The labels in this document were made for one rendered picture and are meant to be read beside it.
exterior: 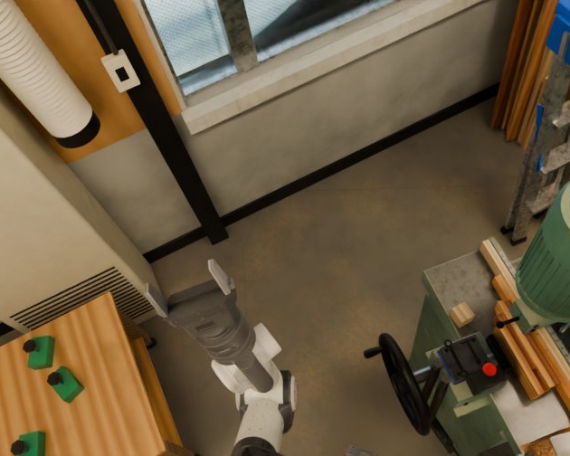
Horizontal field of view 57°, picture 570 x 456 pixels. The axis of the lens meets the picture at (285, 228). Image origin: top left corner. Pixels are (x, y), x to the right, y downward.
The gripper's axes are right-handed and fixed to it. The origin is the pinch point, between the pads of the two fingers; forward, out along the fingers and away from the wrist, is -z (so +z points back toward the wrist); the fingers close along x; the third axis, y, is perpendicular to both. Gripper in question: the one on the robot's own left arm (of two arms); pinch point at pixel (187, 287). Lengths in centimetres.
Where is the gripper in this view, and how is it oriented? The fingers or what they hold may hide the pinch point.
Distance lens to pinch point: 83.8
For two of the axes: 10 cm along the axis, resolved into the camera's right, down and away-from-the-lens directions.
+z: 3.3, 6.4, 6.9
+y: 1.6, 6.8, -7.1
